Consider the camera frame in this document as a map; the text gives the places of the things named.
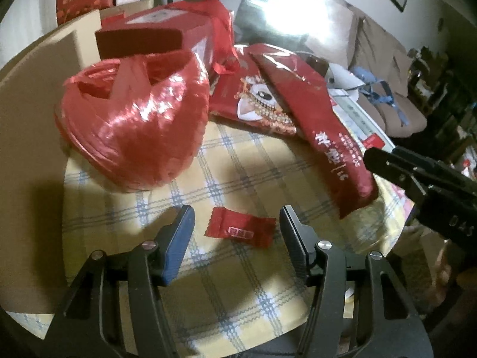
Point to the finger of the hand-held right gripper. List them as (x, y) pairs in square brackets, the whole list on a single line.
[(380, 160), (421, 158)]

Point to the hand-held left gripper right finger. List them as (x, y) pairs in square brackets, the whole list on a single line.
[(294, 244)]

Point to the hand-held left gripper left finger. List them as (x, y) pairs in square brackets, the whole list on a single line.
[(179, 238)]

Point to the red candy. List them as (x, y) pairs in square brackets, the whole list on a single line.
[(238, 227)]

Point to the long red packet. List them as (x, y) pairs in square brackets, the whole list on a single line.
[(320, 119)]

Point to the red printed snack packet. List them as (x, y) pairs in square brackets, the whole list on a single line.
[(231, 97)]

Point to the cardboard box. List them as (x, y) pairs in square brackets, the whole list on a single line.
[(29, 156)]

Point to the dark red box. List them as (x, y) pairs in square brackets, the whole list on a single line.
[(138, 43)]

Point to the red gift box with ribbon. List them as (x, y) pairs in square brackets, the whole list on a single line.
[(164, 16)]

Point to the printed paper leaflet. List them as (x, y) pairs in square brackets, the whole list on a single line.
[(357, 119)]

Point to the cluttered dark shelf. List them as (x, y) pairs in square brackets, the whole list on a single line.
[(447, 93)]

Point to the yellow plaid tablecloth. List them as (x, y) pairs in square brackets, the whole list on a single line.
[(238, 171)]

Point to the beige sofa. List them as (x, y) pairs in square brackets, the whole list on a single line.
[(387, 56)]

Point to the bright work lamp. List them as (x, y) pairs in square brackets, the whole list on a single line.
[(294, 7)]

